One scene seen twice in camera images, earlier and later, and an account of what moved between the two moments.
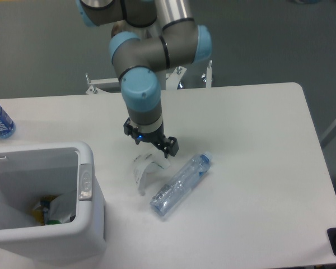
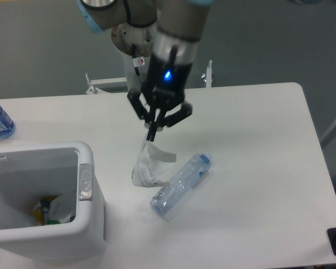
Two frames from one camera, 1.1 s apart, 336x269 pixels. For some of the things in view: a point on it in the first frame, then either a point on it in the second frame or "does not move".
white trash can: [19, 174] does not move
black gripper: [157, 138] -> [164, 83]
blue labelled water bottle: [0, 125] does not move
